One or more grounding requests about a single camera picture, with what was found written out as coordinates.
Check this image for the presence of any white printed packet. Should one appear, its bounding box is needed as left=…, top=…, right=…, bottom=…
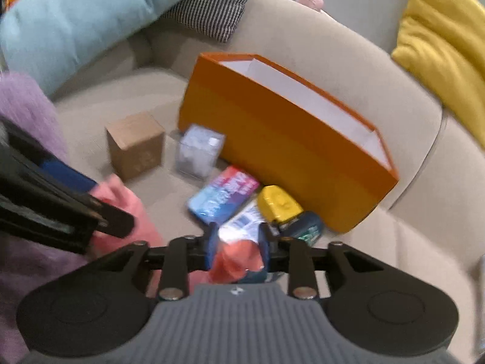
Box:
left=219, top=199, right=266, bottom=244

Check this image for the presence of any salmon pink plastic toy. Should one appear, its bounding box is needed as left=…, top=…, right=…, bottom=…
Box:
left=89, top=173, right=265, bottom=298

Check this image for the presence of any orange cardboard box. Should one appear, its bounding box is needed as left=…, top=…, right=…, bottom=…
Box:
left=178, top=53, right=399, bottom=233

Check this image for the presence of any brown cardboard cube box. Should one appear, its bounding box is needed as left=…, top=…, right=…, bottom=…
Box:
left=105, top=112, right=165, bottom=182

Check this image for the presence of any blue purple card box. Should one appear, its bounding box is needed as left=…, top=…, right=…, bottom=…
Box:
left=187, top=166, right=260, bottom=225

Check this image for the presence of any yellow round tape measure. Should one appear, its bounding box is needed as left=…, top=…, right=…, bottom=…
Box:
left=256, top=185, right=303, bottom=224

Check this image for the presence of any purple fuzzy sleeve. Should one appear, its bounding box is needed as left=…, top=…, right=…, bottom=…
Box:
left=1, top=72, right=86, bottom=363

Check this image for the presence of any beige fabric sofa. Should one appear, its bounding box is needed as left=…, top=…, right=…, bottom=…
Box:
left=53, top=0, right=484, bottom=363

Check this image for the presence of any light blue cushion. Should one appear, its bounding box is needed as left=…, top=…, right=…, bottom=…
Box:
left=1, top=0, right=181, bottom=95

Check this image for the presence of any houndstooth black white cushion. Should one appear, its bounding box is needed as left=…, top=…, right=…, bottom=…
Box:
left=164, top=0, right=248, bottom=43

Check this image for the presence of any pink round object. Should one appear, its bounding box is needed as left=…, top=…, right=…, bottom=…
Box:
left=296, top=0, right=325, bottom=12

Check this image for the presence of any yellow cushion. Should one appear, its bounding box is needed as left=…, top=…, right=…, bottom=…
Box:
left=391, top=0, right=484, bottom=145

